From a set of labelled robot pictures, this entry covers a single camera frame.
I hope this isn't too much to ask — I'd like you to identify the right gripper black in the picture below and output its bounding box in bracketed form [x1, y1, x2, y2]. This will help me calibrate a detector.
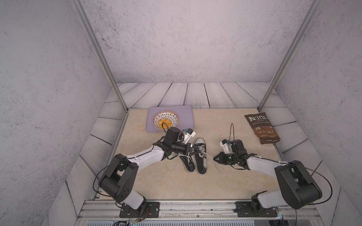
[212, 151, 239, 165]

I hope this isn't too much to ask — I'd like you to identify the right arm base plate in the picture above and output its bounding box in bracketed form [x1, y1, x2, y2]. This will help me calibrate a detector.
[234, 191, 278, 218]

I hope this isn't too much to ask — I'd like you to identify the aluminium front rail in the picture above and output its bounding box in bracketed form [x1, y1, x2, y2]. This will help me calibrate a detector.
[77, 200, 323, 226]

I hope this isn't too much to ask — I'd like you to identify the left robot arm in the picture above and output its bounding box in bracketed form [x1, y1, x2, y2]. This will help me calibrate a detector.
[98, 127, 200, 214]

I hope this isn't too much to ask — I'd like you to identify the black canvas sneaker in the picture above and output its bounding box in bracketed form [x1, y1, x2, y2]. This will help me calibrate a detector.
[180, 155, 196, 173]
[194, 137, 207, 175]

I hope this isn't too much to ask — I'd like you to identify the patterned ceramic bowl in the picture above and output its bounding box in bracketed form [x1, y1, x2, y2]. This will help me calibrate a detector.
[153, 111, 179, 130]

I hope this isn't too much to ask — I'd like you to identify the right aluminium frame post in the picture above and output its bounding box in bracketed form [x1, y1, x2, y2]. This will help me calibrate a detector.
[257, 0, 322, 112]

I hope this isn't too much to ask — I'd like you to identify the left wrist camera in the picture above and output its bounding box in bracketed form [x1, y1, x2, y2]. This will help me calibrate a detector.
[182, 129, 196, 144]

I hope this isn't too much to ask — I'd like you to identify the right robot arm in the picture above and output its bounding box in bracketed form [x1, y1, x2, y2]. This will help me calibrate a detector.
[214, 139, 322, 211]

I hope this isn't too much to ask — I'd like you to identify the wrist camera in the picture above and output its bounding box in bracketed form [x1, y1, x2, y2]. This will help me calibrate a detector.
[220, 139, 231, 154]
[182, 129, 196, 144]

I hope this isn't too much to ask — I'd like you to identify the yellow bread roll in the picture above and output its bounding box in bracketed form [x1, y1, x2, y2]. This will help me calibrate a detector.
[158, 118, 172, 130]

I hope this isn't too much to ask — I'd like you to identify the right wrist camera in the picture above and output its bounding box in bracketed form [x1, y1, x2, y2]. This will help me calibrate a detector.
[220, 139, 231, 154]

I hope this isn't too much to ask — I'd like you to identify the left aluminium frame post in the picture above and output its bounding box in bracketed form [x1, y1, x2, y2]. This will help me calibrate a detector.
[71, 0, 128, 112]

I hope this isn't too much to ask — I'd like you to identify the aluminium frame post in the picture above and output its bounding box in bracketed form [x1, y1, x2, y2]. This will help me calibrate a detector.
[71, 0, 128, 112]
[257, 0, 322, 112]

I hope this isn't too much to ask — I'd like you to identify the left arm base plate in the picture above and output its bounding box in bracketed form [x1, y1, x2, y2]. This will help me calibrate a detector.
[119, 201, 160, 219]

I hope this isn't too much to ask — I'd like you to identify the lavender tray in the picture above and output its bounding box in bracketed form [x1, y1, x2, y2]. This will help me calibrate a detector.
[146, 105, 194, 132]

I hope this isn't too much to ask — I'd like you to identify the brown potato chips bag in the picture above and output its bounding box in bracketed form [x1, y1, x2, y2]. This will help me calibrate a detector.
[245, 113, 280, 145]

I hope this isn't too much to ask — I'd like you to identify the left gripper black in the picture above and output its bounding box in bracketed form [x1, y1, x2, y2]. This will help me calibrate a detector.
[170, 142, 201, 156]

